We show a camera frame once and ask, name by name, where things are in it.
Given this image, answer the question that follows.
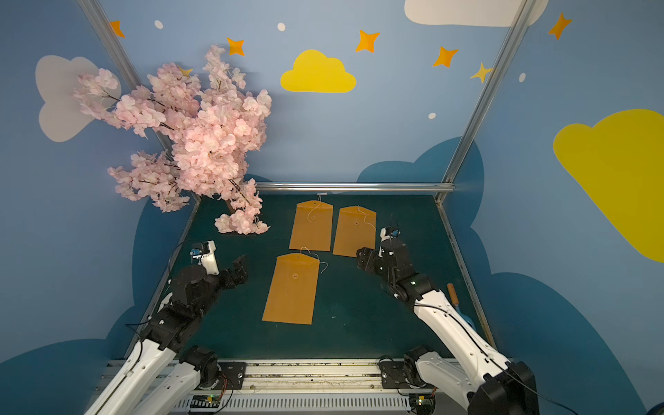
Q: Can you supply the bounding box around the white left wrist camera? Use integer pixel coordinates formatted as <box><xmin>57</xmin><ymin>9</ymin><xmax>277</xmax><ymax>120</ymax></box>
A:
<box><xmin>190</xmin><ymin>240</ymin><xmax>220</xmax><ymax>275</ymax></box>

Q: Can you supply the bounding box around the kraft paper file bag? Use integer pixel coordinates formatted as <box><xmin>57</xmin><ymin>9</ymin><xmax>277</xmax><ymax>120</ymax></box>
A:
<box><xmin>289</xmin><ymin>201</ymin><xmax>334</xmax><ymax>252</ymax></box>
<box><xmin>262</xmin><ymin>253</ymin><xmax>320</xmax><ymax>325</ymax></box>
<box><xmin>333</xmin><ymin>206</ymin><xmax>377</xmax><ymax>258</ymax></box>

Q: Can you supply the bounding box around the left diagonal aluminium bar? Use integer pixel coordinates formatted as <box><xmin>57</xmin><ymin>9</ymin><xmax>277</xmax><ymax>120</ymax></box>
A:
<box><xmin>77</xmin><ymin>0</ymin><xmax>175</xmax><ymax>152</ymax></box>

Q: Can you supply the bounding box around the back horizontal aluminium bar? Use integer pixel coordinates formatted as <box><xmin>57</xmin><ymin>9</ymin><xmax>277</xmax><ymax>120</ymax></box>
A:
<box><xmin>256</xmin><ymin>183</ymin><xmax>455</xmax><ymax>194</ymax></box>

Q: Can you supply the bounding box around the right diagonal aluminium bar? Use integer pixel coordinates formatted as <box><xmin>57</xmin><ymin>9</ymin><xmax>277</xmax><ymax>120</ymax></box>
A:
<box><xmin>435</xmin><ymin>0</ymin><xmax>539</xmax><ymax>208</ymax></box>

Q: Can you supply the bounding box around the left green circuit board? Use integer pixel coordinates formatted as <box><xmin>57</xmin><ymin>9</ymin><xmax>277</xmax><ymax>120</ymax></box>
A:
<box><xmin>187</xmin><ymin>395</ymin><xmax>221</xmax><ymax>414</ymax></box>

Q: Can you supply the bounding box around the aluminium front mounting rail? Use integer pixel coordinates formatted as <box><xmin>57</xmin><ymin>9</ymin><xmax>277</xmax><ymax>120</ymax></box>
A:
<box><xmin>82</xmin><ymin>357</ymin><xmax>535</xmax><ymax>415</ymax></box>

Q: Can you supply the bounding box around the left side table rail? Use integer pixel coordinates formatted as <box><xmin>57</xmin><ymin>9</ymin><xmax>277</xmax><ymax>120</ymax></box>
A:
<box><xmin>109</xmin><ymin>202</ymin><xmax>197</xmax><ymax>358</ymax></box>

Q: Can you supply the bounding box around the right round circuit board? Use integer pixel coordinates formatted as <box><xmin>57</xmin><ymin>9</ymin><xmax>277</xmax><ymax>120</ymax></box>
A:
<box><xmin>407</xmin><ymin>394</ymin><xmax>436</xmax><ymax>415</ymax></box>

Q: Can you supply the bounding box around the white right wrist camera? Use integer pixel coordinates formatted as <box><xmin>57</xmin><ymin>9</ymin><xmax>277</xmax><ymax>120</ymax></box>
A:
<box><xmin>380</xmin><ymin>226</ymin><xmax>400</xmax><ymax>242</ymax></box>

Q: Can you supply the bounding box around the diagonal aluminium bar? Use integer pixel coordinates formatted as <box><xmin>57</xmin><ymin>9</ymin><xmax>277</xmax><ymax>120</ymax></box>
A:
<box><xmin>435</xmin><ymin>0</ymin><xmax>539</xmax><ymax>208</ymax></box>
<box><xmin>77</xmin><ymin>0</ymin><xmax>175</xmax><ymax>152</ymax></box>

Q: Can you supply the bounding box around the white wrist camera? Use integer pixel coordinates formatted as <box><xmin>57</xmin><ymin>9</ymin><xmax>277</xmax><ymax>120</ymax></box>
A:
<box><xmin>190</xmin><ymin>240</ymin><xmax>220</xmax><ymax>275</ymax></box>
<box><xmin>380</xmin><ymin>226</ymin><xmax>400</xmax><ymax>242</ymax></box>

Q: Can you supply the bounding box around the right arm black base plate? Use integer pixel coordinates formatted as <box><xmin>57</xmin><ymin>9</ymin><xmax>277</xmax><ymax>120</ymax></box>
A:
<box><xmin>377</xmin><ymin>358</ymin><xmax>434</xmax><ymax>390</ymax></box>

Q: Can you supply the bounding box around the pink artificial blossom tree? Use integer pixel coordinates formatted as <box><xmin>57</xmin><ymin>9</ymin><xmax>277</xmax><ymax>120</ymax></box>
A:
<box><xmin>74</xmin><ymin>45</ymin><xmax>273</xmax><ymax>234</ymax></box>

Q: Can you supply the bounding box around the table rail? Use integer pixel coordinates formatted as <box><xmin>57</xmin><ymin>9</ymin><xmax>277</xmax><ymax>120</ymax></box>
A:
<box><xmin>435</xmin><ymin>200</ymin><xmax>496</xmax><ymax>349</ymax></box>
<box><xmin>109</xmin><ymin>202</ymin><xmax>197</xmax><ymax>358</ymax></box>

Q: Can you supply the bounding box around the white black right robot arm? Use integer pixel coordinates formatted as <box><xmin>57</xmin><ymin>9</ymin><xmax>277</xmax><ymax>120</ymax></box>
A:
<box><xmin>356</xmin><ymin>236</ymin><xmax>540</xmax><ymax>414</ymax></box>

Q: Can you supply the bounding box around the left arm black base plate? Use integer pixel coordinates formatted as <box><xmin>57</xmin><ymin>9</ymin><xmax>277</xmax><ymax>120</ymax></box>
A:
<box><xmin>207</xmin><ymin>361</ymin><xmax>247</xmax><ymax>391</ymax></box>

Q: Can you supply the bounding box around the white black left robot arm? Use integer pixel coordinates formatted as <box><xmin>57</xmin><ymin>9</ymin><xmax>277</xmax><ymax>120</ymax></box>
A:
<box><xmin>86</xmin><ymin>256</ymin><xmax>248</xmax><ymax>414</ymax></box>

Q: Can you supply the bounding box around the blue garden fork wooden handle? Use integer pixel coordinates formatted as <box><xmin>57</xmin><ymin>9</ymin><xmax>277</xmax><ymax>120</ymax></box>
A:
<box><xmin>446</xmin><ymin>283</ymin><xmax>477</xmax><ymax>330</ymax></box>

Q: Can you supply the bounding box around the right side table rail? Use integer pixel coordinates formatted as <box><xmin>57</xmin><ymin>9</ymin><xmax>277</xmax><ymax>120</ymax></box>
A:
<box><xmin>435</xmin><ymin>200</ymin><xmax>496</xmax><ymax>349</ymax></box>

